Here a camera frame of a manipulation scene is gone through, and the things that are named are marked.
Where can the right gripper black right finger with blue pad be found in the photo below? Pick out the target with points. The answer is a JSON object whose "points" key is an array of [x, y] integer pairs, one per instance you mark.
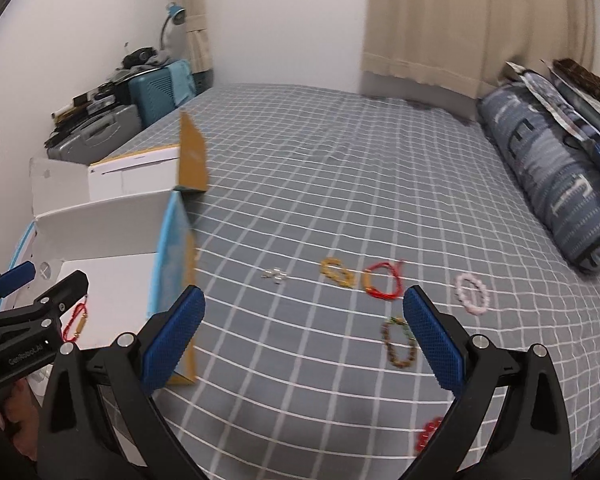
{"points": [[531, 438]]}

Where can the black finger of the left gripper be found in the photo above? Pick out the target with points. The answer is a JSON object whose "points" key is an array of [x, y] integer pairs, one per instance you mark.
{"points": [[43, 315]]}

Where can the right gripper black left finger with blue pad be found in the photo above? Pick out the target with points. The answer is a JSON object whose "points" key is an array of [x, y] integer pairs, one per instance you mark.
{"points": [[76, 439]]}

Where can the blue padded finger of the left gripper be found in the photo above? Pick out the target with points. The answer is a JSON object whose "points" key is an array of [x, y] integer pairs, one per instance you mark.
{"points": [[15, 278]]}

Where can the open yellow white jewelry box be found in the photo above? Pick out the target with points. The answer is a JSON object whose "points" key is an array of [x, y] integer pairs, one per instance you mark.
{"points": [[123, 223]]}

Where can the person's left hand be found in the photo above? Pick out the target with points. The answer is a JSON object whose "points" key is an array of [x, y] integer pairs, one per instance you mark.
{"points": [[20, 413]]}

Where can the grey suitcase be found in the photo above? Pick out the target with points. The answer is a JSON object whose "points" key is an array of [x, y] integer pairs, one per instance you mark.
{"points": [[98, 137]]}

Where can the teal suitcase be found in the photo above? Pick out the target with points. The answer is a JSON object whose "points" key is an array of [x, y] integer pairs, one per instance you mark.
{"points": [[157, 92]]}

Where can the blue patterned rolled duvet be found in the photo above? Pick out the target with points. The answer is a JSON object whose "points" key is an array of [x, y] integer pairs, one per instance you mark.
{"points": [[561, 183]]}

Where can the grey checked bed sheet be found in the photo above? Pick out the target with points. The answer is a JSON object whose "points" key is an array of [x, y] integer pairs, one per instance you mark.
{"points": [[293, 379]]}

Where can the blue desk lamp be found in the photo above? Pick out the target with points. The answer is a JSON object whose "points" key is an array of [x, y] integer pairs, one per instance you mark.
{"points": [[175, 16]]}

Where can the patterned pillow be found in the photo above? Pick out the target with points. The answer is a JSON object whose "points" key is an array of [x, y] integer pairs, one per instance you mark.
{"points": [[574, 110]]}

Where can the beige side curtain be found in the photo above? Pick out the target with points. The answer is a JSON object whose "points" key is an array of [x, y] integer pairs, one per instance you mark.
{"points": [[196, 35]]}

